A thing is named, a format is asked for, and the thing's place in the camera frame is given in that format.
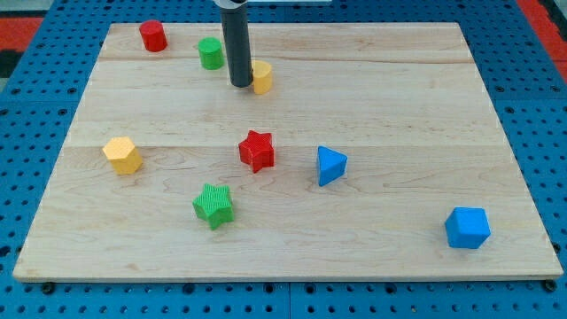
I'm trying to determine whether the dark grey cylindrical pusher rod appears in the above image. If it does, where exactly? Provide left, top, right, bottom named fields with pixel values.
left=219, top=0, right=252, bottom=88

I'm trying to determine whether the red star block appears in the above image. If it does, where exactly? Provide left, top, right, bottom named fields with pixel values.
left=238, top=130, right=275, bottom=173

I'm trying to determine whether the blue triangle block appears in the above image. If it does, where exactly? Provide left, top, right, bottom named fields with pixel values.
left=317, top=145, right=348, bottom=187

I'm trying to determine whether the green star block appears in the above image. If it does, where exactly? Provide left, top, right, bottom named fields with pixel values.
left=192, top=183, right=235, bottom=230

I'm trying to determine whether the green cylinder block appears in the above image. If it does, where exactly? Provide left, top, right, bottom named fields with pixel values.
left=198, top=37, right=224, bottom=70

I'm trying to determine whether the yellow cylinder block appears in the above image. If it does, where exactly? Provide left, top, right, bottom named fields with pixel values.
left=252, top=60, right=273, bottom=95

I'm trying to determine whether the red cylinder block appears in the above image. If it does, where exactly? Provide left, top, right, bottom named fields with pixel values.
left=139, top=19, right=167, bottom=52

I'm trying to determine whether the yellow hexagon block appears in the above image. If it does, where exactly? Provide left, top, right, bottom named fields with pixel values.
left=102, top=136, right=143, bottom=175

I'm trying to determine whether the light wooden board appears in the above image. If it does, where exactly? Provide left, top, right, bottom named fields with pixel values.
left=13, top=22, right=563, bottom=283

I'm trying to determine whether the blue cube block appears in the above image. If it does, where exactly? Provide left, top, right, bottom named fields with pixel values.
left=445, top=206, right=492, bottom=249

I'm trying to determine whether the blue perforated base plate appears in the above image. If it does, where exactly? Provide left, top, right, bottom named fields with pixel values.
left=1, top=1, right=566, bottom=318

